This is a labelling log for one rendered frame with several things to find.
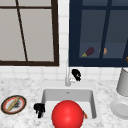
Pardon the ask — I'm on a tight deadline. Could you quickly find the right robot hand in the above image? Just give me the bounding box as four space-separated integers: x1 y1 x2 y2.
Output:
71 68 83 83

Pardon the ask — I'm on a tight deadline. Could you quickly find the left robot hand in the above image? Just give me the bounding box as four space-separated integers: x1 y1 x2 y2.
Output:
33 102 46 119

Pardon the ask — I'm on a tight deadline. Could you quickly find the silver tap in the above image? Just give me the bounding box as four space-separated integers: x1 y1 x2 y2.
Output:
64 59 77 88

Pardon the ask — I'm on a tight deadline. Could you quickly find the white sink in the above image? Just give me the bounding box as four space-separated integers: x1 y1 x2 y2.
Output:
40 78 101 121

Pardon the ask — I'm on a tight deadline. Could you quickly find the long tan bread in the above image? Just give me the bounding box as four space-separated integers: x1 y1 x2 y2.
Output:
7 97 22 111

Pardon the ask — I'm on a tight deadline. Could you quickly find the dark rimmed plate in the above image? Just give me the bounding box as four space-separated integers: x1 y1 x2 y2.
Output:
0 95 28 115

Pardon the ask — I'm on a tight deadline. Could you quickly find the purple eggplant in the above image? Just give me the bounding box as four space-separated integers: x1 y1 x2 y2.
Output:
81 47 96 58

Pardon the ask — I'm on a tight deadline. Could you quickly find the red ball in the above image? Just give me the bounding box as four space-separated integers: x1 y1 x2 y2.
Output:
51 100 85 128

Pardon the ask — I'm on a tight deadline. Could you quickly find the small orange thing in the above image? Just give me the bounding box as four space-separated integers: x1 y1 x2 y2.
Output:
99 47 108 56

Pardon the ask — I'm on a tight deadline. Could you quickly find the orange carrot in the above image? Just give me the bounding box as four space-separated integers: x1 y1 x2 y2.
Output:
82 111 89 120

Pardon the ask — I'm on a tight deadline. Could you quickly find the grey cylindrical jar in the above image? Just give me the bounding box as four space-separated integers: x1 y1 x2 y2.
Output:
116 67 128 97

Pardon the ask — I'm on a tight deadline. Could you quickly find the dark blue glass cupboard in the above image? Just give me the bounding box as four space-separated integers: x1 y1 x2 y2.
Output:
68 0 128 68

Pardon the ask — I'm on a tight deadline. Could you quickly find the white round plate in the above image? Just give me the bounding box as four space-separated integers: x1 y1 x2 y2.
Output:
110 98 128 118

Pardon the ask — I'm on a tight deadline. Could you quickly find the brown framed window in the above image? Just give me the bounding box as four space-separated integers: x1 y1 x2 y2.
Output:
0 0 60 67

